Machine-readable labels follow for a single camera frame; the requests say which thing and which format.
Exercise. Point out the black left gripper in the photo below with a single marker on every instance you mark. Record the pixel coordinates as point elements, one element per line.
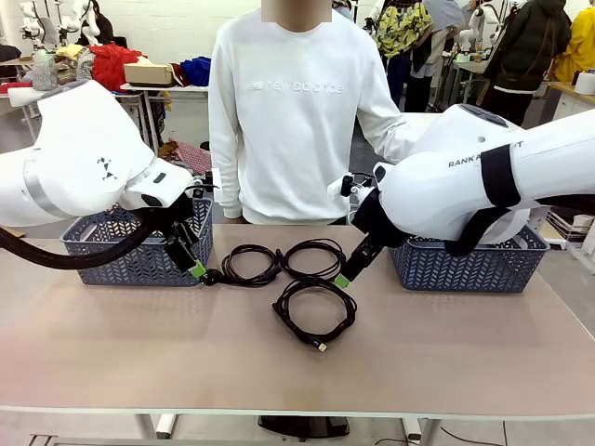
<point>181,216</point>

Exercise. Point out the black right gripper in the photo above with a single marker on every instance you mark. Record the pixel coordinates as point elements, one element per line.
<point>376,223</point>

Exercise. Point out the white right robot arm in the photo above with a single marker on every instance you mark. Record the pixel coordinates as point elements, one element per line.
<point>441,195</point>

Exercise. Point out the person's right forearm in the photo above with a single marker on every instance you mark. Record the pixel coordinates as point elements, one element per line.
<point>225,181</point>

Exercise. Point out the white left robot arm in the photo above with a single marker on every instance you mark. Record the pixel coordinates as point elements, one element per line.
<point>83,153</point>

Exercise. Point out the person's left forearm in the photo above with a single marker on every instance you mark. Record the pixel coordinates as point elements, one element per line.
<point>386,139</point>

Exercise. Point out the grey plastic lattice basket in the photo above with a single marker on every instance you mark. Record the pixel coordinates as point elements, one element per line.
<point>116,260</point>

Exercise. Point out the red checked cloth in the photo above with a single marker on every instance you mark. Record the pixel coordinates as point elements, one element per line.
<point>190,155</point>

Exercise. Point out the right blue plastic basket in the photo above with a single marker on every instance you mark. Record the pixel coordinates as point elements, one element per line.
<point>465,269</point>

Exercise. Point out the person in white sweatshirt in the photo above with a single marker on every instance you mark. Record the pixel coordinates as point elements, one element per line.
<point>293,139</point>

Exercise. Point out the cardboard box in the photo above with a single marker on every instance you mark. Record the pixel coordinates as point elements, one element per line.
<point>149,74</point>

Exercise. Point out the blue cloth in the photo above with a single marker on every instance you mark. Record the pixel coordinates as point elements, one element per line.
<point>197,69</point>

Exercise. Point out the white table leg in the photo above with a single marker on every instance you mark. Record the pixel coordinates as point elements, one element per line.
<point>416,432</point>
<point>165,425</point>

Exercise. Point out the red cloth pile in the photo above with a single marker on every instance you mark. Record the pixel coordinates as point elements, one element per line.
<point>114,65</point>

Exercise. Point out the grey glitter cloth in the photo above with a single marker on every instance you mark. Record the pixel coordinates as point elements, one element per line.
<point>45,74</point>

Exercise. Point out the person in black clothes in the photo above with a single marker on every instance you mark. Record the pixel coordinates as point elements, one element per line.
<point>104,30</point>

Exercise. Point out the person in yellow patterned shirt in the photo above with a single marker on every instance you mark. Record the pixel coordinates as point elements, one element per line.
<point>402,28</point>

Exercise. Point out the white humanoid robot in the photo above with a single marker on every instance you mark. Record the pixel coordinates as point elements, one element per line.
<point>474,25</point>
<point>83,18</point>
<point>35,18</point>

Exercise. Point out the person in black jacket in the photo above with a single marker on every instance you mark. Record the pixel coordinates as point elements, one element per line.
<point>530,46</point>

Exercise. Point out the white roll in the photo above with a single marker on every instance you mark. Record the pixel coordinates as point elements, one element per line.
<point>586,83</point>

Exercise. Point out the person in yellow jacket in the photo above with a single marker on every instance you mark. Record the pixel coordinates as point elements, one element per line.
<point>581,46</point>

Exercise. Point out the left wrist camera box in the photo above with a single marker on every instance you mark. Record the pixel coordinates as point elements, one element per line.
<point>215,183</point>

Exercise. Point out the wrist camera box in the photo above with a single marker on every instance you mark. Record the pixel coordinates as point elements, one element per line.
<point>346,186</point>
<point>215,183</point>

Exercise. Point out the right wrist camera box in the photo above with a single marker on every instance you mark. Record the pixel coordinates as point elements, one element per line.
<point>346,186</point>

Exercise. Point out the black table pedestal base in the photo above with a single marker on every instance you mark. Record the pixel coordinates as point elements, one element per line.
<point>302,426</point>

